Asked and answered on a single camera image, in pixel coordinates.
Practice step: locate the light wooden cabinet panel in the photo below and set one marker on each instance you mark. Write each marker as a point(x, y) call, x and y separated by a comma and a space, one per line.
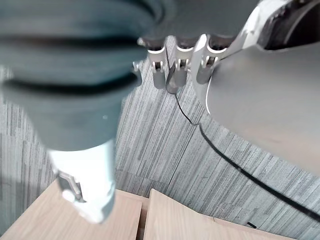
point(50, 220)
point(180, 220)

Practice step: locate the small black floor object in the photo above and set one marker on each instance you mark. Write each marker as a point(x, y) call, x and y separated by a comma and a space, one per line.
point(252, 225)

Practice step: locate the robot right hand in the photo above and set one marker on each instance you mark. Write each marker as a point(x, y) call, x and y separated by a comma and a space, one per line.
point(75, 75)

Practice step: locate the robot silver leg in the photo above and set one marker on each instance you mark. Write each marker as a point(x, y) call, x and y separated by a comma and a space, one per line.
point(262, 100)

